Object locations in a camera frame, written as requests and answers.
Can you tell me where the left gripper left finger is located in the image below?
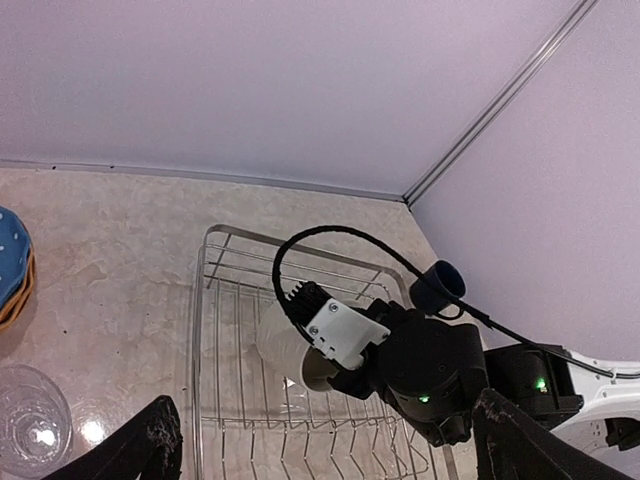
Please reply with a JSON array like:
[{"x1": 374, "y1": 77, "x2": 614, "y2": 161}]
[{"x1": 47, "y1": 395, "x2": 181, "y2": 479}]

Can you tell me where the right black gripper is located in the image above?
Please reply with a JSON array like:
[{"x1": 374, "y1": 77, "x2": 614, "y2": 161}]
[{"x1": 332, "y1": 299, "x2": 489, "y2": 447}]

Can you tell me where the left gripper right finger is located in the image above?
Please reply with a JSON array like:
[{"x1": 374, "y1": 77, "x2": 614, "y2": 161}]
[{"x1": 472, "y1": 389, "x2": 627, "y2": 480}]

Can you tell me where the dark blue mug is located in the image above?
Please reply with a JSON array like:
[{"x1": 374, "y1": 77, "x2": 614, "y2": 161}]
[{"x1": 409, "y1": 260, "x2": 466, "y2": 315}]

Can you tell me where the clear glass tumbler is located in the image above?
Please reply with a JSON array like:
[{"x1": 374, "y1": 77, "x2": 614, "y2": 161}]
[{"x1": 1, "y1": 364, "x2": 73, "y2": 479}]

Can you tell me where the cream ribbed mug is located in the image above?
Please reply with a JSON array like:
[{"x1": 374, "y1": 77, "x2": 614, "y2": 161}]
[{"x1": 256, "y1": 301, "x2": 338, "y2": 392}]

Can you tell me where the blue polka dot plate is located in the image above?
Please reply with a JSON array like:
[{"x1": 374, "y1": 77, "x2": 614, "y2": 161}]
[{"x1": 0, "y1": 207, "x2": 31, "y2": 306}]

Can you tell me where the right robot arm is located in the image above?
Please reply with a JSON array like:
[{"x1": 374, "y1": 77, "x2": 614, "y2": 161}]
[{"x1": 323, "y1": 300, "x2": 639, "y2": 451}]

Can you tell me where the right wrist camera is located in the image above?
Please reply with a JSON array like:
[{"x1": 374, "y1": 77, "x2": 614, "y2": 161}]
[{"x1": 282, "y1": 281, "x2": 391, "y2": 371}]

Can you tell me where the metal wire dish rack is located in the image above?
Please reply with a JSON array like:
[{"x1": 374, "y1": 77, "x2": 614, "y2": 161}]
[{"x1": 191, "y1": 224, "x2": 460, "y2": 479}]

